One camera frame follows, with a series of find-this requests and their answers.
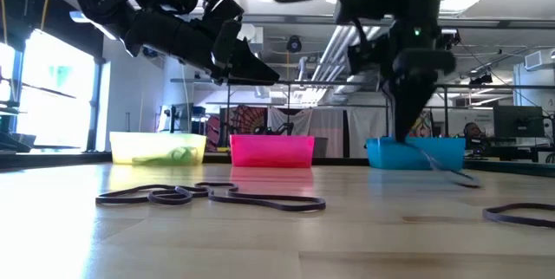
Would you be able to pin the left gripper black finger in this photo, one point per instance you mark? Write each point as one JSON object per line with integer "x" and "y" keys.
{"x": 253, "y": 69}
{"x": 225, "y": 45}

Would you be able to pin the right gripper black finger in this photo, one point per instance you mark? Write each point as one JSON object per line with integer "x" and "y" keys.
{"x": 387, "y": 97}
{"x": 409, "y": 105}

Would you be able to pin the green rubber band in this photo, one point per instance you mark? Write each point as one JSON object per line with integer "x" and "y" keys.
{"x": 188, "y": 153}
{"x": 152, "y": 161}

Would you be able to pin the round black ceiling fixture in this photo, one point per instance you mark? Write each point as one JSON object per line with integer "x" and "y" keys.
{"x": 151, "y": 53}
{"x": 294, "y": 44}

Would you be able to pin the red black patterned hanging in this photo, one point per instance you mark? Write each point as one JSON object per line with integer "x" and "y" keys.
{"x": 247, "y": 118}

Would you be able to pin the blue plastic basket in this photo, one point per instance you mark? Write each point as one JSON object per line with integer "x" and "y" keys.
{"x": 390, "y": 155}

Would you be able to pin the white column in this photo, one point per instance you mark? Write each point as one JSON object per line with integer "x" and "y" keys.
{"x": 178, "y": 97}

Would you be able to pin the white curtain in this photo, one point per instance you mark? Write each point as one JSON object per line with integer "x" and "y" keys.
{"x": 329, "y": 123}

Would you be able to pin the person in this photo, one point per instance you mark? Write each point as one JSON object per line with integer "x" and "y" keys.
{"x": 473, "y": 131}

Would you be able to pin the black pipe rack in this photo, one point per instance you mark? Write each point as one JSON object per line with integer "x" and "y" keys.
{"x": 477, "y": 86}

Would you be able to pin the pink plastic basket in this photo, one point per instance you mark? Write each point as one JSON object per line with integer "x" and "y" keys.
{"x": 273, "y": 151}

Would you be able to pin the black computer monitor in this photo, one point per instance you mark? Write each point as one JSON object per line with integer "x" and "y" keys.
{"x": 518, "y": 121}

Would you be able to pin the yellow plastic basket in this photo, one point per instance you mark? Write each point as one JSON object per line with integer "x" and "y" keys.
{"x": 130, "y": 149}

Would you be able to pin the bright window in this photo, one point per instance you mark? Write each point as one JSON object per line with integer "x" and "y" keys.
{"x": 52, "y": 97}

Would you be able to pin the colourful quilt wall hanging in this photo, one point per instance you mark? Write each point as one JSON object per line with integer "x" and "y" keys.
{"x": 427, "y": 125}

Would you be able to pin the black overhead camera rig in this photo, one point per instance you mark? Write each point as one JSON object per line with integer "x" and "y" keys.
{"x": 452, "y": 37}

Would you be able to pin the white wall unit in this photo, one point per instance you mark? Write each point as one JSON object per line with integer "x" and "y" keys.
{"x": 533, "y": 60}

